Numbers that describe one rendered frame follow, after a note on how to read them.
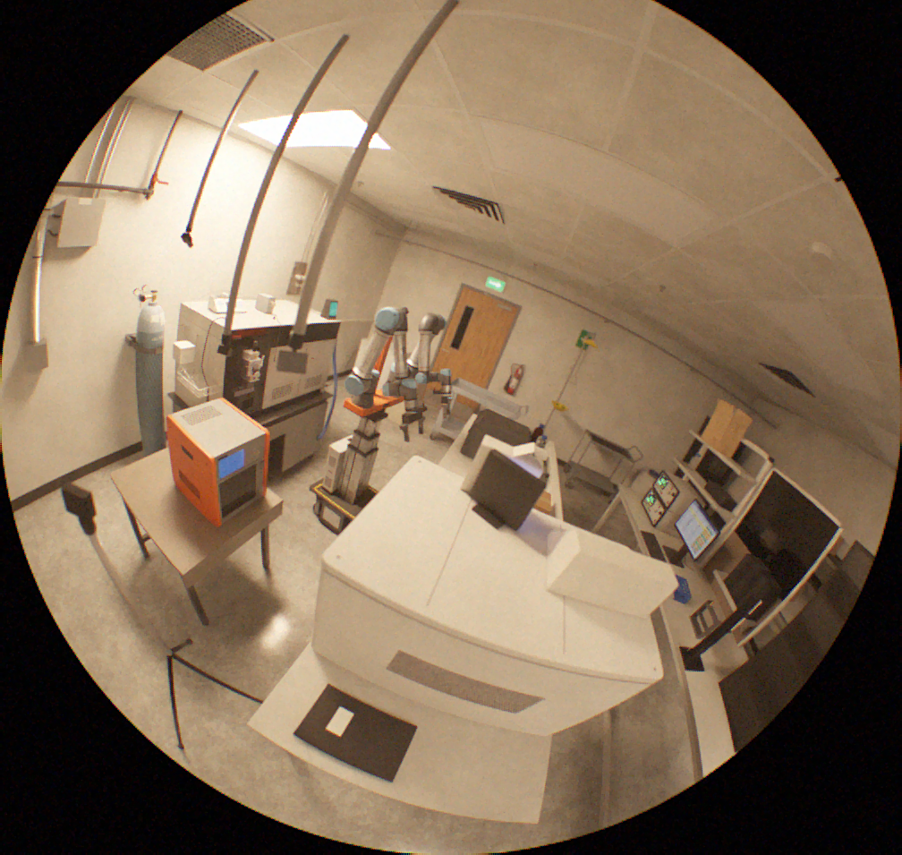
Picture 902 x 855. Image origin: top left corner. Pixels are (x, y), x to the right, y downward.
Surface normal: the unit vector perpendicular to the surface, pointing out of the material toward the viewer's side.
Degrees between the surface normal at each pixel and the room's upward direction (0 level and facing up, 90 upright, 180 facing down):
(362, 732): 0
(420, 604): 0
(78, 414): 90
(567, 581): 90
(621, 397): 90
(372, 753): 0
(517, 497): 90
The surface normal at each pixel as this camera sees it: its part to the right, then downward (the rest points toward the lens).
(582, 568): -0.25, 0.25
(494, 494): -0.60, 0.06
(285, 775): 0.35, -0.88
